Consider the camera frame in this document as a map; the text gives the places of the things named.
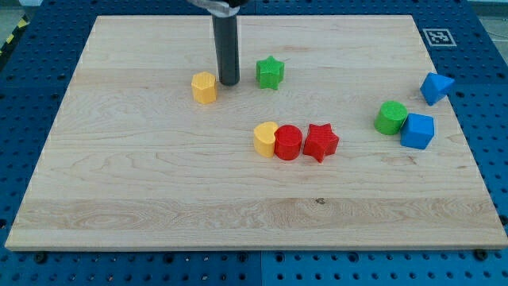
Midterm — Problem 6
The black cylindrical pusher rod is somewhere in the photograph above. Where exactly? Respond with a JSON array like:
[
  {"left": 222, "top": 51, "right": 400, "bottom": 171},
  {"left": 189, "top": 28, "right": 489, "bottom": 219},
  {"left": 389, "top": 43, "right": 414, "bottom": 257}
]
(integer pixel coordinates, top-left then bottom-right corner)
[{"left": 212, "top": 15, "right": 240, "bottom": 86}]

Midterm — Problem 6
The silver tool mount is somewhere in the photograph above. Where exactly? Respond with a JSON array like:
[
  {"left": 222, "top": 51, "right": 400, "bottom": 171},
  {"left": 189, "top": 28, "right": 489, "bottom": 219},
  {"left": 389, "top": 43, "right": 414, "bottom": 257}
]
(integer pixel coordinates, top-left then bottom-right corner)
[{"left": 187, "top": 0, "right": 248, "bottom": 16}]

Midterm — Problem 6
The yellow hexagon block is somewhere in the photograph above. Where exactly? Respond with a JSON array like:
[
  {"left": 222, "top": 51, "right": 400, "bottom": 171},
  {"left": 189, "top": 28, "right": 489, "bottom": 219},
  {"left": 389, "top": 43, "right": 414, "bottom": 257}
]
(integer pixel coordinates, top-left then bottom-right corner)
[{"left": 191, "top": 71, "right": 217, "bottom": 104}]

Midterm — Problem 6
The yellow heart block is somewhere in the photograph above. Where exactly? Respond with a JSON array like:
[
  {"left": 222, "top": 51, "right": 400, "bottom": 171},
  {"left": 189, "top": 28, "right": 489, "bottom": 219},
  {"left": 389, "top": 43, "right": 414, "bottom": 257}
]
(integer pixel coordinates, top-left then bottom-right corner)
[{"left": 253, "top": 122, "right": 279, "bottom": 158}]

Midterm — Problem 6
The green star block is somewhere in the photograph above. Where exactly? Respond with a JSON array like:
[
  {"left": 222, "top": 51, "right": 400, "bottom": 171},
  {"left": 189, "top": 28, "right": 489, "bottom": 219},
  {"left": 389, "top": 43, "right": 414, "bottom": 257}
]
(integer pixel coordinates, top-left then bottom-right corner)
[{"left": 256, "top": 56, "right": 285, "bottom": 90}]

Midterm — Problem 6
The red cylinder block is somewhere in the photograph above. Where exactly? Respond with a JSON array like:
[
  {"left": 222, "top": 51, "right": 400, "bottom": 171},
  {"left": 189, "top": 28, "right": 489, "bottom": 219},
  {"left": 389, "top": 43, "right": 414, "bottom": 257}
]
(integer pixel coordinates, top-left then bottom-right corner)
[{"left": 275, "top": 125, "right": 302, "bottom": 160}]

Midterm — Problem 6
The red star block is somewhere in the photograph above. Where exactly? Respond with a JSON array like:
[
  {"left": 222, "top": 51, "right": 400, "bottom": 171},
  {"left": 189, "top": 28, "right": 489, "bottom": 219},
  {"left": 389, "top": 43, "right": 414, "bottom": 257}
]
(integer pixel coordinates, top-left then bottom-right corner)
[{"left": 302, "top": 123, "right": 340, "bottom": 163}]

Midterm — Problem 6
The wooden board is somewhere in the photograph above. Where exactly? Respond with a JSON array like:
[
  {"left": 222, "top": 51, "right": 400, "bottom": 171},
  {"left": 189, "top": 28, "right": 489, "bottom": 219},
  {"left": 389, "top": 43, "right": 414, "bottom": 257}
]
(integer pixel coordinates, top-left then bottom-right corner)
[{"left": 6, "top": 15, "right": 507, "bottom": 251}]

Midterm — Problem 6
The green cylinder block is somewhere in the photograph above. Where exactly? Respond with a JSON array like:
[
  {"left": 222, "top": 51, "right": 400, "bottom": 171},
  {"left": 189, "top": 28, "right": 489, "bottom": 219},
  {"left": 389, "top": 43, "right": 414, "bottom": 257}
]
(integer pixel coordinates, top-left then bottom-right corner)
[{"left": 374, "top": 101, "right": 408, "bottom": 135}]

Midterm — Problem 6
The white fiducial marker tag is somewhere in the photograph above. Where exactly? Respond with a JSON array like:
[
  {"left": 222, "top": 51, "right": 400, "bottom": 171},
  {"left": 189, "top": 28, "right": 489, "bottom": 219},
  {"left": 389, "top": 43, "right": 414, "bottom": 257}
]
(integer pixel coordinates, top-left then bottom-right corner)
[{"left": 422, "top": 28, "right": 456, "bottom": 47}]

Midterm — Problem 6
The blue triangle block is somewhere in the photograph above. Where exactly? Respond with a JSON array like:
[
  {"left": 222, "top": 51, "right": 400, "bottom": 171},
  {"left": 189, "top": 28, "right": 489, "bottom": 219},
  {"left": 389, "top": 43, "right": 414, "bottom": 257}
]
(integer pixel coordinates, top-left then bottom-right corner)
[{"left": 420, "top": 72, "right": 456, "bottom": 106}]

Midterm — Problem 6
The blue cube block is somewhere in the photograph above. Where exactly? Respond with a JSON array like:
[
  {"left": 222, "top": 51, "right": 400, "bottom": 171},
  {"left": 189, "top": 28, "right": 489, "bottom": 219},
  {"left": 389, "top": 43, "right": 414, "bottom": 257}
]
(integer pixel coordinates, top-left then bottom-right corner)
[{"left": 400, "top": 113, "right": 435, "bottom": 149}]

